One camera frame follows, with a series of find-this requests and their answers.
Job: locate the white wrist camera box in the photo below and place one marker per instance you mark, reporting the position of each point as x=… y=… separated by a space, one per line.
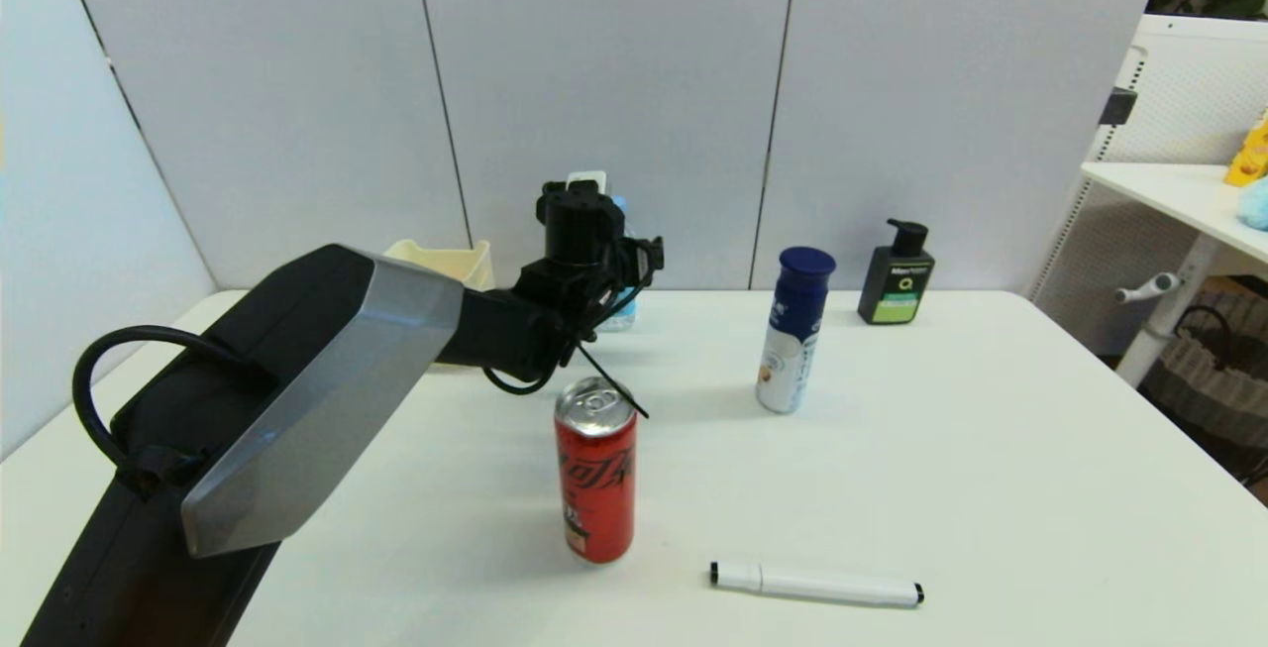
x=586 y=177

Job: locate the cream plastic basket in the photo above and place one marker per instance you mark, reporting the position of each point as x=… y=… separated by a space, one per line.
x=448 y=261

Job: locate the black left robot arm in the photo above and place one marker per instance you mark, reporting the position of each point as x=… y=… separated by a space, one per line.
x=297 y=399

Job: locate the red soda can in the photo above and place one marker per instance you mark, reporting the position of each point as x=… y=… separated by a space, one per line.
x=596 y=484

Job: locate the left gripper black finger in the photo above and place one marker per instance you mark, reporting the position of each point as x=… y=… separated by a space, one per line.
x=646 y=257

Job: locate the black clip on pegboard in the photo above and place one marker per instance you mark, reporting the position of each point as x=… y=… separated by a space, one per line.
x=1117 y=107

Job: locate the clear water bottle blue cap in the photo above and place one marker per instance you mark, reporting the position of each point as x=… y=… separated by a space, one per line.
x=622 y=310

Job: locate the black pump bottle green label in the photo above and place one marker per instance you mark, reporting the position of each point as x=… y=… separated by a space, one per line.
x=897 y=285

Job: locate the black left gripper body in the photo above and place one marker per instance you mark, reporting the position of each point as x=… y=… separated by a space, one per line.
x=582 y=231

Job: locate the white pegboard panel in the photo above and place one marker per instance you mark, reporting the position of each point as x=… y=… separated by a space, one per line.
x=1189 y=87

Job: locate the white marker pen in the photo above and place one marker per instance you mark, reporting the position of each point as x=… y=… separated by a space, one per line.
x=822 y=584

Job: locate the navy and white bottle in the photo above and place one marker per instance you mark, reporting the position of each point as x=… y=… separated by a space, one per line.
x=792 y=340

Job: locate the yellow toy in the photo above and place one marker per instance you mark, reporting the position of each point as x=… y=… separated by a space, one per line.
x=1250 y=154

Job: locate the white side table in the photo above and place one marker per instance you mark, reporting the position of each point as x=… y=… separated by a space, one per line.
x=1179 y=193

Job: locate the light blue plush toy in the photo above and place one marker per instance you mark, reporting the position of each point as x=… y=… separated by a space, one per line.
x=1256 y=205

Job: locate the woven wicker basket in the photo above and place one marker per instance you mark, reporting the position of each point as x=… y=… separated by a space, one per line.
x=1214 y=379

